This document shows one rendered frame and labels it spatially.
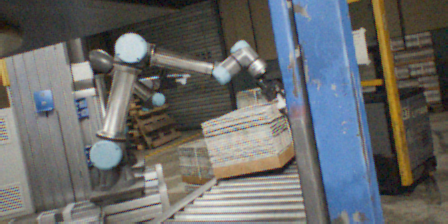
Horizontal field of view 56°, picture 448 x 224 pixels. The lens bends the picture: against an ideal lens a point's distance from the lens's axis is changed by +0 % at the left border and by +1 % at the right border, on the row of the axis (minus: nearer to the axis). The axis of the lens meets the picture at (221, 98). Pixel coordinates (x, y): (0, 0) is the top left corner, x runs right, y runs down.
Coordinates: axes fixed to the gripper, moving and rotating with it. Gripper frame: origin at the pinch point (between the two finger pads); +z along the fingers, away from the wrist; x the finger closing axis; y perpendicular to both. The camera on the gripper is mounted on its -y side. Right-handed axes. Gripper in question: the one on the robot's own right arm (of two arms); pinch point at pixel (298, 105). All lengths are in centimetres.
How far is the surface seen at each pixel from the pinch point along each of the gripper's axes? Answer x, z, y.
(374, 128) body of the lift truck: -212, 43, 33
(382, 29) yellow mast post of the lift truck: -189, -12, -29
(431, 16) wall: -749, -4, -69
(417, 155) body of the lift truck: -219, 83, 24
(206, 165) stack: -41, -13, 77
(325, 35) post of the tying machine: 113, 4, -45
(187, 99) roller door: -732, -245, 438
